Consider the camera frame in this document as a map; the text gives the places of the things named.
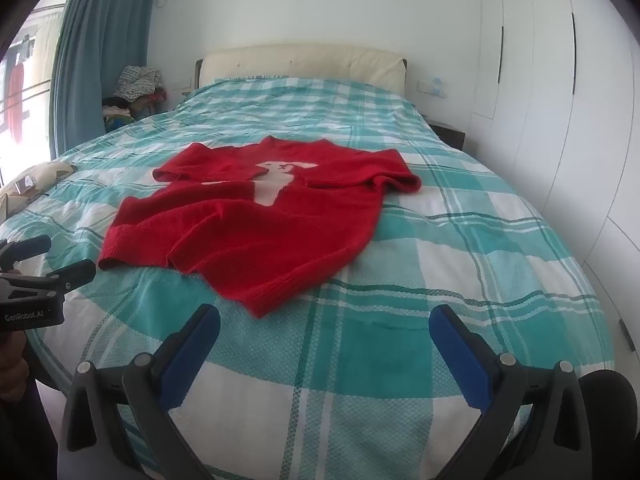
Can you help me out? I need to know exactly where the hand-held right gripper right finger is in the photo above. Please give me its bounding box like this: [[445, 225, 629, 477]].
[[428, 304, 593, 480]]

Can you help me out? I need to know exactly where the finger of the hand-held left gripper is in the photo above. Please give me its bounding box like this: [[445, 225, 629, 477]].
[[0, 235, 53, 275], [46, 259, 97, 295]]

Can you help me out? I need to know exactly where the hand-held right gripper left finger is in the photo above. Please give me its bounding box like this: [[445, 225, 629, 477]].
[[60, 304, 222, 480]]

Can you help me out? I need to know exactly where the red knitted sweater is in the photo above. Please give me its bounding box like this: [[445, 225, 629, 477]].
[[97, 136, 422, 319]]

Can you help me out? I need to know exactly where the pile of clothes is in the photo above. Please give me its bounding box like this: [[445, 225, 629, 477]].
[[102, 66, 168, 128]]

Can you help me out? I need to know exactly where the person's left hand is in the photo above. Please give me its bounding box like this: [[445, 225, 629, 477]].
[[0, 332, 30, 397]]

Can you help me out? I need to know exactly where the patterned pillow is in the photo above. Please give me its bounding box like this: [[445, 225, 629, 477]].
[[0, 161, 78, 221]]

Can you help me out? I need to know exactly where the teal plaid bed sheet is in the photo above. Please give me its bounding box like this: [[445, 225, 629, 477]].
[[0, 76, 616, 480]]

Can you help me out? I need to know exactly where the red hanging garment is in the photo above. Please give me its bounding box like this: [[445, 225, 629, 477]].
[[2, 62, 25, 141]]

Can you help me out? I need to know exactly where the blue curtain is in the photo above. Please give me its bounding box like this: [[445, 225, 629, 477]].
[[52, 0, 157, 158]]

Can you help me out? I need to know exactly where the dark nightstand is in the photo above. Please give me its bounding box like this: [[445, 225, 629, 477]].
[[427, 119, 467, 151]]

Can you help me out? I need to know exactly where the white wardrobe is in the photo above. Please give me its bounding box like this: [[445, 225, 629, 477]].
[[467, 0, 640, 286]]

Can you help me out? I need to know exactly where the cream padded headboard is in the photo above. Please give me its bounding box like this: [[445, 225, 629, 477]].
[[194, 44, 408, 96]]

